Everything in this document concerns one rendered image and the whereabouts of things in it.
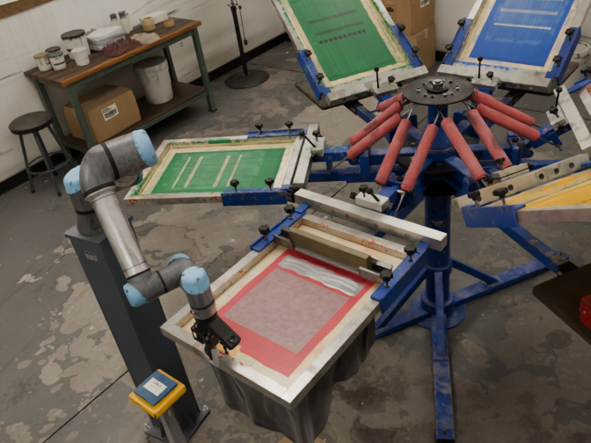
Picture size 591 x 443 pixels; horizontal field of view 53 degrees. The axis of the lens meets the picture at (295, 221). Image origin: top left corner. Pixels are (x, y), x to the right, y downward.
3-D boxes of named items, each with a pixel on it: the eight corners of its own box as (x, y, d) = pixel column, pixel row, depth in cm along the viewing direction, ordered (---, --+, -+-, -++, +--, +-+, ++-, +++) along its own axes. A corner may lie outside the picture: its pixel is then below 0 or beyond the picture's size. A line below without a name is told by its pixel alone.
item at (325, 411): (313, 457, 207) (296, 377, 183) (305, 452, 209) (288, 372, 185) (383, 369, 234) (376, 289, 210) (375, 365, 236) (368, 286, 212)
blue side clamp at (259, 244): (261, 263, 233) (259, 249, 229) (252, 258, 236) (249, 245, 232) (308, 223, 251) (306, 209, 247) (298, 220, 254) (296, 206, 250)
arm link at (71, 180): (69, 202, 220) (56, 170, 213) (104, 188, 225) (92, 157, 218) (77, 215, 212) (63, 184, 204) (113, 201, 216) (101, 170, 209)
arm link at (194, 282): (199, 259, 175) (210, 274, 168) (207, 287, 181) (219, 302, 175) (174, 271, 172) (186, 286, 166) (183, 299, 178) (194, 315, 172)
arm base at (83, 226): (69, 232, 222) (60, 210, 216) (98, 209, 232) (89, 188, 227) (98, 239, 215) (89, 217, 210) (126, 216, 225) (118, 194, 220)
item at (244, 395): (310, 462, 206) (292, 381, 182) (219, 404, 232) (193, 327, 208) (315, 456, 208) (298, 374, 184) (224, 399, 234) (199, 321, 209)
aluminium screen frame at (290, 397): (291, 411, 173) (289, 403, 171) (162, 334, 206) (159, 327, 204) (424, 260, 219) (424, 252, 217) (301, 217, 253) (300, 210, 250)
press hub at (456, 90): (454, 346, 307) (459, 105, 230) (389, 318, 329) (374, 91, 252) (485, 301, 330) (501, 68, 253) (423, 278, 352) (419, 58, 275)
